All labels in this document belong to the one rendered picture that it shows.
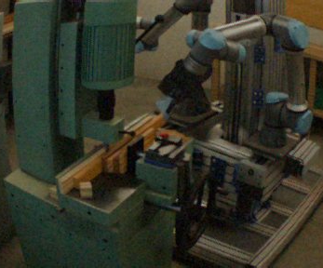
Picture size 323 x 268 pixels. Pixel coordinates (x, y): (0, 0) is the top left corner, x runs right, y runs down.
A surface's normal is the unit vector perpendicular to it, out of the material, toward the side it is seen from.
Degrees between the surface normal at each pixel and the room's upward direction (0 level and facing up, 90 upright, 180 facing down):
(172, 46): 90
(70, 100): 90
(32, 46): 90
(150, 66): 90
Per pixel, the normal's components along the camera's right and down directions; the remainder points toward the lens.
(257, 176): -0.64, 0.31
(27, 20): -0.46, 0.36
